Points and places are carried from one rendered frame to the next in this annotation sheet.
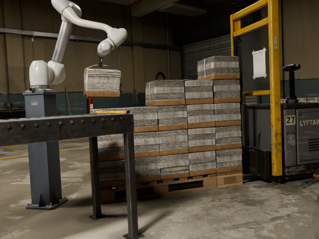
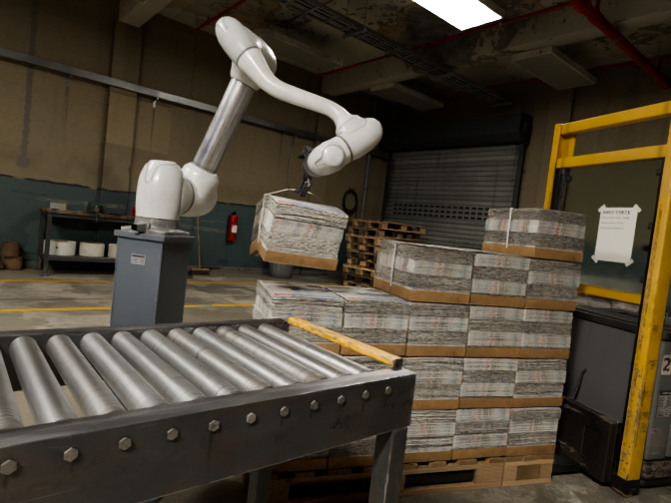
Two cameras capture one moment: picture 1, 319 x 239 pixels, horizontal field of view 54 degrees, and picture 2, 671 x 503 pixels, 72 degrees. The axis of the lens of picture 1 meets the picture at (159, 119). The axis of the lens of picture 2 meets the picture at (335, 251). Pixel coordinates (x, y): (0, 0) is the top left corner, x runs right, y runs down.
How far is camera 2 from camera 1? 1.10 m
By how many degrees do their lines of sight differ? 2
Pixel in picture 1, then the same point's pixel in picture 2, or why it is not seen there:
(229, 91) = (557, 287)
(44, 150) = not seen: hidden behind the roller
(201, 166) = (477, 440)
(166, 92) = (434, 274)
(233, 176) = (535, 465)
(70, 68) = not seen: hidden behind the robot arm
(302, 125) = not seen: outside the picture
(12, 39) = (120, 97)
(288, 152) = (656, 430)
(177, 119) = (446, 335)
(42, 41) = (170, 110)
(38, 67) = (160, 177)
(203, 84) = (511, 264)
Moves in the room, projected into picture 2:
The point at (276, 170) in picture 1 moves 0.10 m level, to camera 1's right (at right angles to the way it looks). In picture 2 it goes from (631, 468) to (653, 470)
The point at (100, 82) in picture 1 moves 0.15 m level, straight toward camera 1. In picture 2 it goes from (299, 234) to (305, 235)
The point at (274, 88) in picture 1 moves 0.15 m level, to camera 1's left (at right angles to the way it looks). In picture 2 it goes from (657, 297) to (624, 294)
